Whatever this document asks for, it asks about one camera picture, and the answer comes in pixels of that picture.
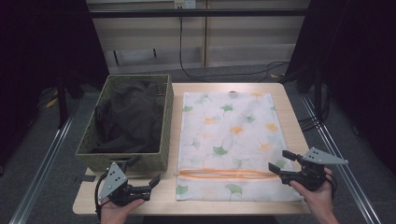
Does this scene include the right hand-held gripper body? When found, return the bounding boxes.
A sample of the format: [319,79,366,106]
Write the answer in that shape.
[278,147,349,192]

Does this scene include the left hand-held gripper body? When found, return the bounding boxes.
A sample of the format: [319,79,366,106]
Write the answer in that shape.
[97,161,152,207]

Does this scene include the dark cloth garment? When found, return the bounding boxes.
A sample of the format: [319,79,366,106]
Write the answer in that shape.
[92,79,165,154]

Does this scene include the green woven basket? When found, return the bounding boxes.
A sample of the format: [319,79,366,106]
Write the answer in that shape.
[75,74,175,173]

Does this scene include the white leaf-print laundry bag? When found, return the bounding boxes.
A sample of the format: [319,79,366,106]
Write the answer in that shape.
[176,91,304,203]

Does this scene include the person's right hand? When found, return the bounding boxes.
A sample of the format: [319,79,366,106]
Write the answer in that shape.
[289,167,336,216]

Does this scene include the person's left hand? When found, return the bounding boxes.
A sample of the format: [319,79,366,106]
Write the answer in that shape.
[100,198,146,224]

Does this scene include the dark tape piece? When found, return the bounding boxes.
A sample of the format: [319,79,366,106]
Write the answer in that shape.
[74,175,97,183]

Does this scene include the black metal stand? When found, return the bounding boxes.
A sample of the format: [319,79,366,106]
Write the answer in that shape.
[55,69,70,130]

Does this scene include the dark curtain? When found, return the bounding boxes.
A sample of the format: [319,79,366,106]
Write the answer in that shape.
[279,0,396,176]
[0,0,110,175]

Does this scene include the black horizontal bar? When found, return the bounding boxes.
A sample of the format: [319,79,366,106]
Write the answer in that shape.
[88,8,311,19]

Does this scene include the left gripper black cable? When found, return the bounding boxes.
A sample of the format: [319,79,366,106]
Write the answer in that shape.
[94,172,108,220]

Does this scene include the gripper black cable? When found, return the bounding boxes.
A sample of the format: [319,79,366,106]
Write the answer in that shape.
[325,172,338,200]
[94,172,108,220]

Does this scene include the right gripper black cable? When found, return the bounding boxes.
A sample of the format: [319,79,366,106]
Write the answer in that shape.
[325,172,338,200]

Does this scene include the double metal floor rail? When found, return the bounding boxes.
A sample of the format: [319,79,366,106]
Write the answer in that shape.
[300,94,383,224]

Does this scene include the bundle of black cables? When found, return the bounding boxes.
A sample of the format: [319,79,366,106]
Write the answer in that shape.
[297,91,332,133]

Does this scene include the black floor cable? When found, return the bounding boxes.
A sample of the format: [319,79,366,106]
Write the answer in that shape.
[178,17,290,83]

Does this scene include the white wall outlet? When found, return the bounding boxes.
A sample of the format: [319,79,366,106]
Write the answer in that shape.
[174,0,197,9]

